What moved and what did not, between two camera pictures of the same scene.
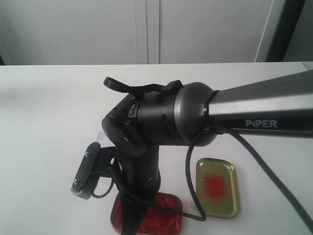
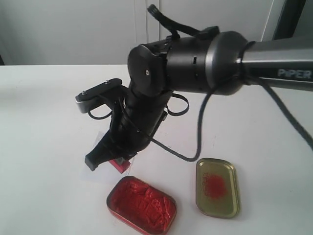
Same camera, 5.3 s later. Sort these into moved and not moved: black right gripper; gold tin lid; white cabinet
Moved: black right gripper
Not moved: gold tin lid; white cabinet
